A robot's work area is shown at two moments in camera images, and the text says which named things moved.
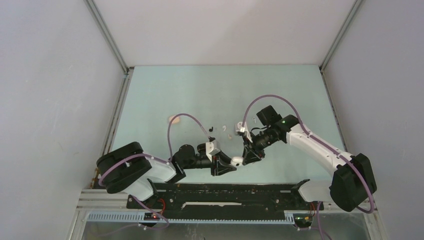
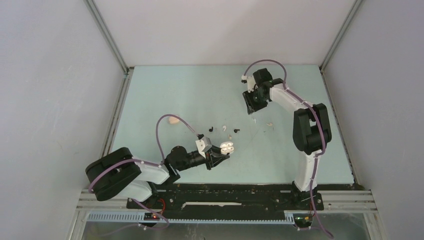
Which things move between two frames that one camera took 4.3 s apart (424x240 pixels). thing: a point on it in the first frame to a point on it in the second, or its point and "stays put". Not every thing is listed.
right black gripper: [252, 153] to [252, 107]
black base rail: [222, 201] stays put
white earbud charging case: [237, 161] to [227, 147]
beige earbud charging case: [175, 120] stays put
